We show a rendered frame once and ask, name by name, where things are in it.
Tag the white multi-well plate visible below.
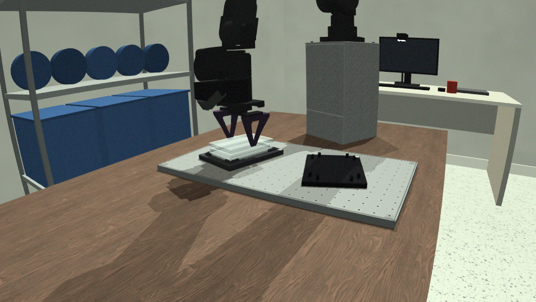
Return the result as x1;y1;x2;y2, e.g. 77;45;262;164
209;143;273;161

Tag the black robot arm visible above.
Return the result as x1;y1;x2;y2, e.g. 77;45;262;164
194;0;365;111

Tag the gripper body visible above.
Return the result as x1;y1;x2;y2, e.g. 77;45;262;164
217;77;265;117

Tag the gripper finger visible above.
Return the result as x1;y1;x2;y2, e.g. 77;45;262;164
241;112;269;147
213;110;238;138

